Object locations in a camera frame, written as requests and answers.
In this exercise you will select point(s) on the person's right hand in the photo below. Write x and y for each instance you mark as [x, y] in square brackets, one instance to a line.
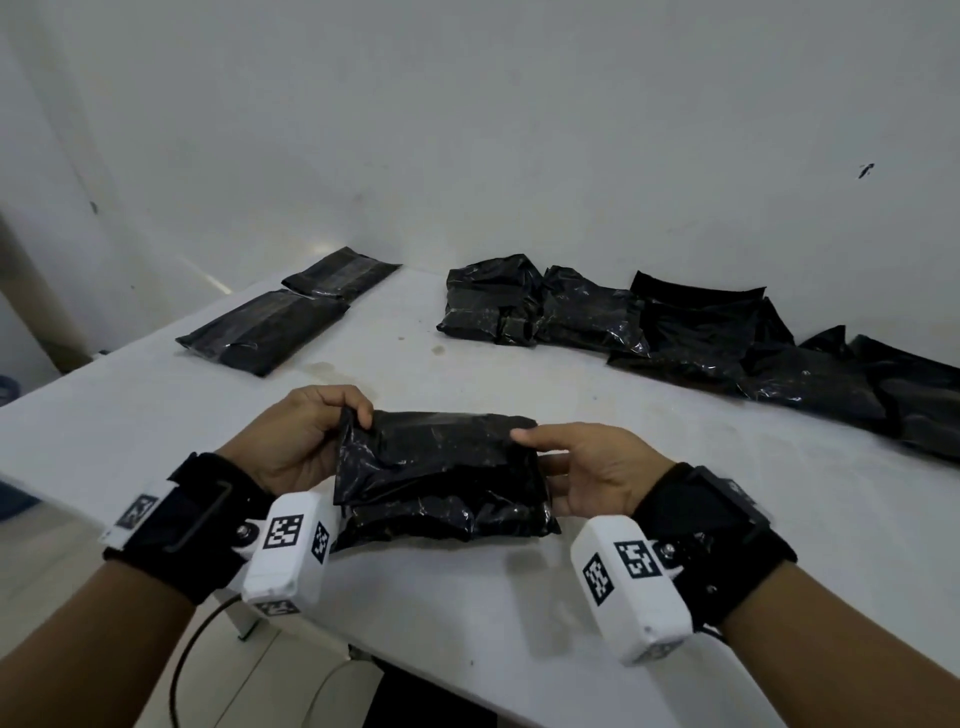
[607, 472]

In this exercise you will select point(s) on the person's left hand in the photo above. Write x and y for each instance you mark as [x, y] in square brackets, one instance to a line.
[292, 442]

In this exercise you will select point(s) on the crinkled black plastic bag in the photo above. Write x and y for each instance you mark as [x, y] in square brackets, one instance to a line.
[435, 465]

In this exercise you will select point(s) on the row of black plastic packets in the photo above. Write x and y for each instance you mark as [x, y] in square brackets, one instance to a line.
[675, 330]

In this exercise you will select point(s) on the clear tape strip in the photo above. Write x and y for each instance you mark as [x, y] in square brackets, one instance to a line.
[341, 262]

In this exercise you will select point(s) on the person's left forearm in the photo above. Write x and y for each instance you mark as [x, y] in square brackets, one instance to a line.
[82, 652]

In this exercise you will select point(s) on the person's right forearm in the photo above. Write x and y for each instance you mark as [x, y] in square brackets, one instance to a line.
[847, 652]

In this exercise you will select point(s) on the blue plastic basket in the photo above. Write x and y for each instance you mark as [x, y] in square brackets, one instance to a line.
[7, 390]

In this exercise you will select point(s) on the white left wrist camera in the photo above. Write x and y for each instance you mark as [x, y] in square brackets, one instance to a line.
[277, 577]

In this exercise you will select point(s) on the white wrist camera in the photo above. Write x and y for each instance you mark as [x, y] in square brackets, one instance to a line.
[277, 577]
[645, 615]

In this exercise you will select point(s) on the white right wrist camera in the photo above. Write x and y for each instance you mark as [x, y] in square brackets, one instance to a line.
[645, 615]

